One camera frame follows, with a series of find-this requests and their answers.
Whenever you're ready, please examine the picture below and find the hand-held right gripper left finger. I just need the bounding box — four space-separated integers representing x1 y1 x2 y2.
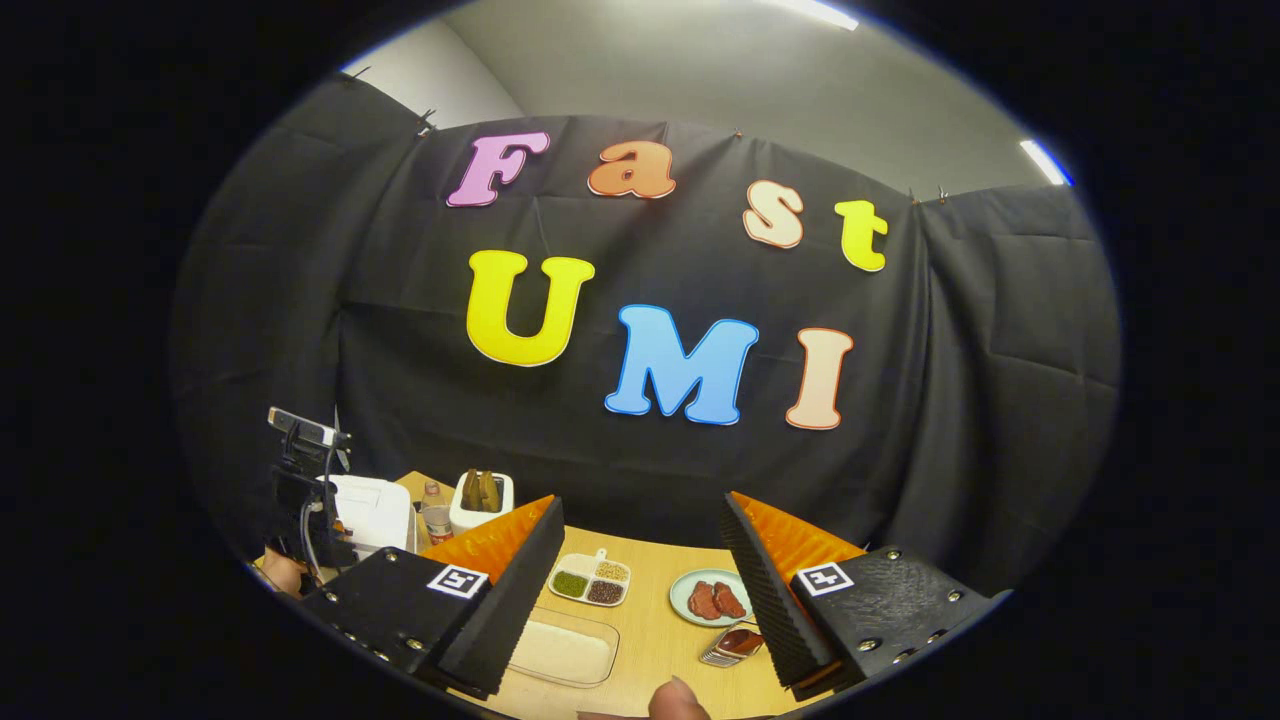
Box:
300 495 567 700

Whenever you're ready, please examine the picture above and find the pale green plate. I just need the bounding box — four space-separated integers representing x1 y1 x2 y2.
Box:
668 568 753 629

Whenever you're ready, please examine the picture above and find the white divided grain dish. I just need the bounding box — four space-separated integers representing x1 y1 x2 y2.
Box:
548 548 633 609

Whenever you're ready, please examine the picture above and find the white rice cooker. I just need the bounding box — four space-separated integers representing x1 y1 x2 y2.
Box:
325 475 414 557

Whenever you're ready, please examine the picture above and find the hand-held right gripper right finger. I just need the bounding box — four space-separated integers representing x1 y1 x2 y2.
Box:
719 491 1002 692

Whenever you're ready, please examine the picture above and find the white toaster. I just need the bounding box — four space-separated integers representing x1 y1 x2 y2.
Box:
449 470 516 537

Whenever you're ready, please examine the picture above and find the double ceiling light panel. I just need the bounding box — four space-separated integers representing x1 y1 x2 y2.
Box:
1019 139 1076 189

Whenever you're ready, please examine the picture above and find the clear tray of rice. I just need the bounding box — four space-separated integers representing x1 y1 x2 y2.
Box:
508 605 621 689

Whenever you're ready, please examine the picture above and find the black backdrop cloth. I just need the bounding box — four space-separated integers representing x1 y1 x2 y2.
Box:
170 75 1123 591

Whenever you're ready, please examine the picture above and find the clear plastic bottle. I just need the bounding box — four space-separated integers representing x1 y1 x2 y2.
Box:
420 482 454 547

